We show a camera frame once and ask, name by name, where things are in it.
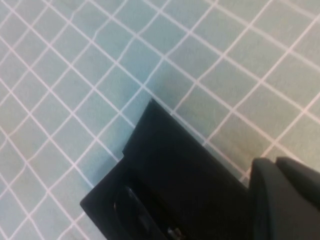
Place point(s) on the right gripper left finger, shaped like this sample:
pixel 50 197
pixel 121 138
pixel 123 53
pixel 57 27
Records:
pixel 272 205

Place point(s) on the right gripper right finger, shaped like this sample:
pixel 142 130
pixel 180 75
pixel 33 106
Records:
pixel 302 182

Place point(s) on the black glasses case blue print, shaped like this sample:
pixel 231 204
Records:
pixel 175 155

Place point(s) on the green white-checked tablecloth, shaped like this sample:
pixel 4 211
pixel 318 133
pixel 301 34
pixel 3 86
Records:
pixel 75 50

